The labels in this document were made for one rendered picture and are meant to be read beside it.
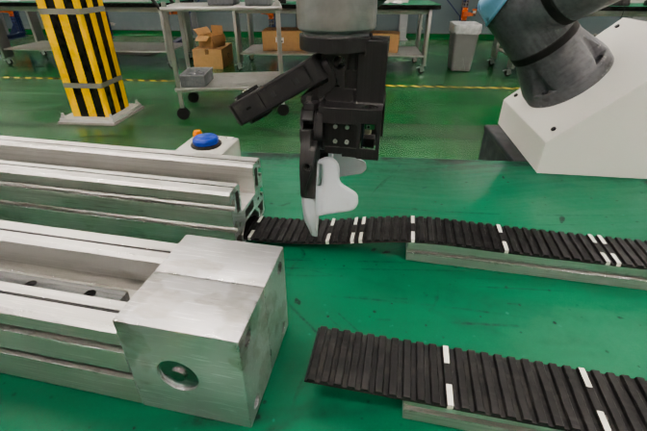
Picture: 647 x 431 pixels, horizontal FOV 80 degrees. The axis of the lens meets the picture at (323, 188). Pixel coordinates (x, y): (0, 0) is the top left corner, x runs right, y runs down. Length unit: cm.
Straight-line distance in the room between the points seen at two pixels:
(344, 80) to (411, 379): 27
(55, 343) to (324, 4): 34
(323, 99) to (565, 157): 47
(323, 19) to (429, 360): 29
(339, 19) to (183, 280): 25
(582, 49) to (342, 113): 52
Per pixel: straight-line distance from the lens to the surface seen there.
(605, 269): 52
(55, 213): 60
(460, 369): 34
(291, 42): 520
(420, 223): 48
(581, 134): 75
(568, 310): 48
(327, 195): 41
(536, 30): 77
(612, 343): 46
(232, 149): 63
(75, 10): 356
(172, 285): 31
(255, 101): 41
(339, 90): 39
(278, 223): 51
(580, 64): 80
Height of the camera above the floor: 108
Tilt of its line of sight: 29 degrees down
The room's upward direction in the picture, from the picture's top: straight up
